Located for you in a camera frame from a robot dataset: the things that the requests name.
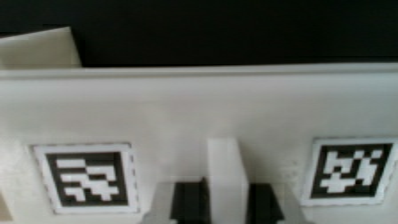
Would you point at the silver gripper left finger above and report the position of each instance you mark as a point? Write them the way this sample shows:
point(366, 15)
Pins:
point(180, 206)

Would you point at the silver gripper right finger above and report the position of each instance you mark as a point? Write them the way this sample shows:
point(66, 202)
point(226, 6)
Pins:
point(272, 209)

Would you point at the small white door part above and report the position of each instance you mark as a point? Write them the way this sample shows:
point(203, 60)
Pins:
point(110, 129)

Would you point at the white cabinet body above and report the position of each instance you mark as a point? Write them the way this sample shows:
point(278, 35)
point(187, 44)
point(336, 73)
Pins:
point(41, 50)

